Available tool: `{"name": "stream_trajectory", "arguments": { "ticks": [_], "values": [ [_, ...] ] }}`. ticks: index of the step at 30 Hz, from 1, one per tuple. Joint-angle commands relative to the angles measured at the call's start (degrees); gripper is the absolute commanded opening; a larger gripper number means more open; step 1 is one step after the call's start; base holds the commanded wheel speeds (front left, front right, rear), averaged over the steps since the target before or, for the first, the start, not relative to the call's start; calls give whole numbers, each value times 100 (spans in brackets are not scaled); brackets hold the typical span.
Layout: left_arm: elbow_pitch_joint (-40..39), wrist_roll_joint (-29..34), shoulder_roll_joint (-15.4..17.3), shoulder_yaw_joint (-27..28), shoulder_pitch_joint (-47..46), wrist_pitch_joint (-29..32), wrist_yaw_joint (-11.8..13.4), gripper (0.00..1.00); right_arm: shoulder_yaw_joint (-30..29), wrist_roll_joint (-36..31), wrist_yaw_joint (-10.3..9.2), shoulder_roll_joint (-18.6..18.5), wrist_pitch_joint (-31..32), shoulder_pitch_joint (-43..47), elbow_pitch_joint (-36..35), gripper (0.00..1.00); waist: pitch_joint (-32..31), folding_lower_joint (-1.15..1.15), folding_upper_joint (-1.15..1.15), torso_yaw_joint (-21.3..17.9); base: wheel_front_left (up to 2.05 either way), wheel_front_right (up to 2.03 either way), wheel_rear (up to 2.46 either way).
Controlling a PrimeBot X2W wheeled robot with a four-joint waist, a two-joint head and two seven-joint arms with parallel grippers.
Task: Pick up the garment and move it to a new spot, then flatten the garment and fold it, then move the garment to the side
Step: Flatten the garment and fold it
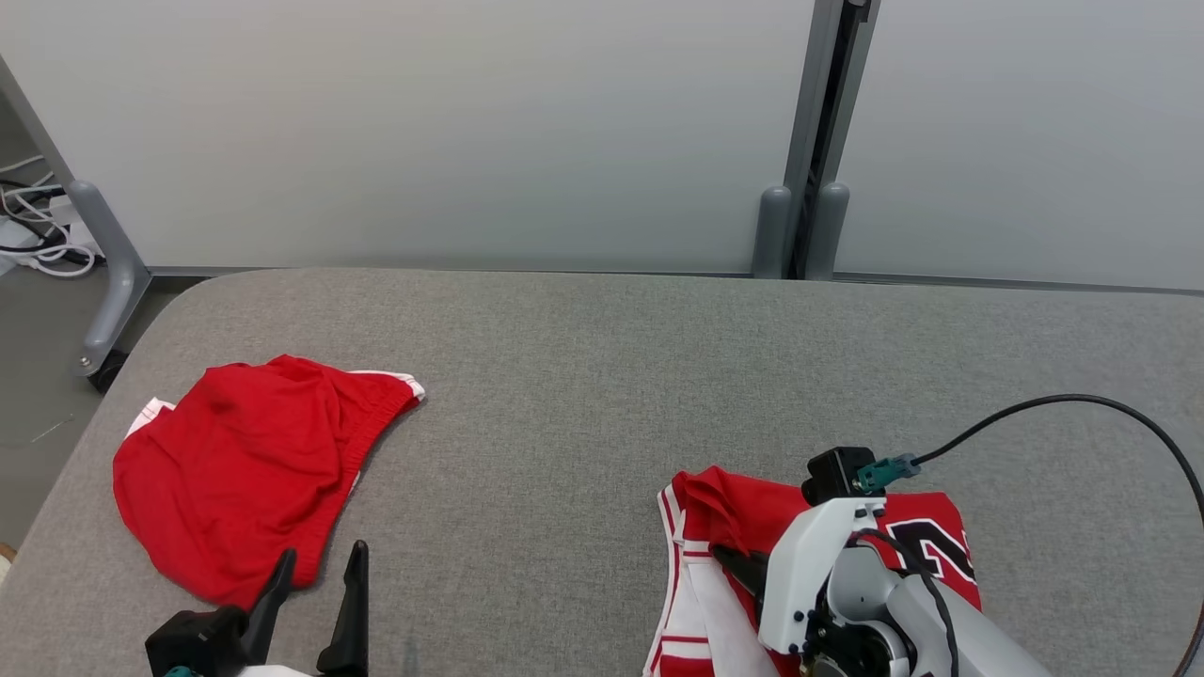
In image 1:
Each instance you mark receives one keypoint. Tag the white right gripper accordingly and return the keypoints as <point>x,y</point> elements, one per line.
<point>800,574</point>

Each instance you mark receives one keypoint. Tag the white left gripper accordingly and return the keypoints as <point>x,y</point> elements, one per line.
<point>277,671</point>

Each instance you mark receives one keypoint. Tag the red basketball jersey number 23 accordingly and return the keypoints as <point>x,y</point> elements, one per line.
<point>752,512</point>

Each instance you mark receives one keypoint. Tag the red shorts with white stripes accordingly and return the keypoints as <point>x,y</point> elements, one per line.
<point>245,461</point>

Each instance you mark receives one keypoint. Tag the grey partition end leg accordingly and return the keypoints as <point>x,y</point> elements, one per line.
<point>118,282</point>

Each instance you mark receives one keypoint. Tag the white power strip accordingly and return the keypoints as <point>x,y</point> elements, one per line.
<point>75,221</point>

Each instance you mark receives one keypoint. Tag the white partition panel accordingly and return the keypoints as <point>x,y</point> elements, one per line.
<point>423,132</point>
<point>1035,141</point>

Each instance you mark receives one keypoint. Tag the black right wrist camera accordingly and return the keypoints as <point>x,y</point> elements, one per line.
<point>832,475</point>

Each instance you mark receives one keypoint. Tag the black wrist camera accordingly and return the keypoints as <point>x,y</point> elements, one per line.
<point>193,644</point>
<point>832,475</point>

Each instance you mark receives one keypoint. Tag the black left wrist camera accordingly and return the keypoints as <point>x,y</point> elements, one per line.
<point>193,644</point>

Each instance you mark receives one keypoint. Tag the grey partition frame post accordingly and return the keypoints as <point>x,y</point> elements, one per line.
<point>828,235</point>
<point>773,235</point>

